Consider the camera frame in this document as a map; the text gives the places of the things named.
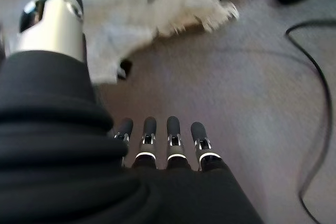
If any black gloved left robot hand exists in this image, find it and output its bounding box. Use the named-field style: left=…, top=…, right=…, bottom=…
left=0, top=0, right=265, bottom=224

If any white fringed cloth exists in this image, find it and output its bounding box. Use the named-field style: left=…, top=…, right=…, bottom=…
left=0, top=0, right=240, bottom=84

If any black floor cable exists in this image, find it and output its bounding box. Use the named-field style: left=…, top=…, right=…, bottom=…
left=285, top=18, right=336, bottom=224

